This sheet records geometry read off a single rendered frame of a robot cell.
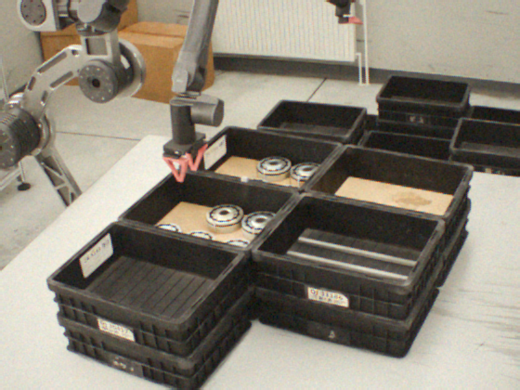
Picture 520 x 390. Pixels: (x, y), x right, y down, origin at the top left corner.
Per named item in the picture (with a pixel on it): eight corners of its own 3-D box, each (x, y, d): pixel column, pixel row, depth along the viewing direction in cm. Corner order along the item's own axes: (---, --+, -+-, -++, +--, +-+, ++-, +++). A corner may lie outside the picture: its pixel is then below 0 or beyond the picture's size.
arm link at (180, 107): (176, 90, 189) (164, 99, 184) (201, 94, 186) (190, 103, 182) (178, 116, 192) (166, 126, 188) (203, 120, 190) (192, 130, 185)
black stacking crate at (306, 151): (181, 203, 234) (176, 169, 228) (230, 159, 256) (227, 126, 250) (304, 229, 217) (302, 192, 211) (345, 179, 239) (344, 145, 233)
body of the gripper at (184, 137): (207, 140, 195) (205, 112, 191) (185, 158, 187) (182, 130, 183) (185, 136, 197) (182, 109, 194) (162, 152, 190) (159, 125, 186)
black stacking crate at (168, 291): (55, 319, 189) (44, 282, 183) (122, 257, 211) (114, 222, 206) (188, 366, 172) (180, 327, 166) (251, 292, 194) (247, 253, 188)
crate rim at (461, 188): (302, 199, 212) (302, 191, 210) (344, 150, 234) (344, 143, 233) (446, 227, 194) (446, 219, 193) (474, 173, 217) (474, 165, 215)
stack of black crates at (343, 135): (263, 220, 349) (254, 127, 326) (287, 187, 372) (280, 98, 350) (351, 233, 334) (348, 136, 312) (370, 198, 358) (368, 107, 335)
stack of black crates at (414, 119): (375, 187, 366) (374, 97, 343) (390, 158, 389) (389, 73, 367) (459, 198, 352) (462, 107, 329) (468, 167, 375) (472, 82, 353)
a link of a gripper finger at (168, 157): (202, 175, 196) (200, 141, 192) (187, 188, 191) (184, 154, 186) (179, 170, 199) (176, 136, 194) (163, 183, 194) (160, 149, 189)
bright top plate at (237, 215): (199, 221, 216) (199, 219, 215) (217, 203, 223) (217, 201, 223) (231, 228, 211) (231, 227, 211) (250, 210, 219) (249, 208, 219)
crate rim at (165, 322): (45, 289, 184) (42, 280, 183) (115, 227, 207) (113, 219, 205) (182, 333, 167) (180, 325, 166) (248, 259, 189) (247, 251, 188)
